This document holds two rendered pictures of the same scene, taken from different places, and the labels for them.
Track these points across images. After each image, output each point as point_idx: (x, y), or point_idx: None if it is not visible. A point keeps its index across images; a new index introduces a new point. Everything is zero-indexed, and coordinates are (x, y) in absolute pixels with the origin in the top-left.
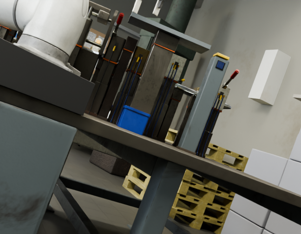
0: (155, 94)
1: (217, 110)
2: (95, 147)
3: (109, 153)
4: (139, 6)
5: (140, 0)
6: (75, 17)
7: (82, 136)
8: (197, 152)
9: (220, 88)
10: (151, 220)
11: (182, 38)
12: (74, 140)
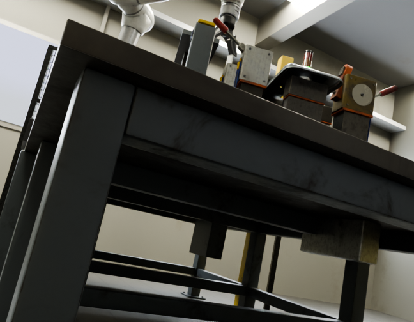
0: None
1: (237, 83)
2: (324, 251)
3: (340, 255)
4: (230, 60)
5: (230, 55)
6: None
7: (308, 239)
8: None
9: (241, 55)
10: (22, 202)
11: (179, 48)
12: (301, 247)
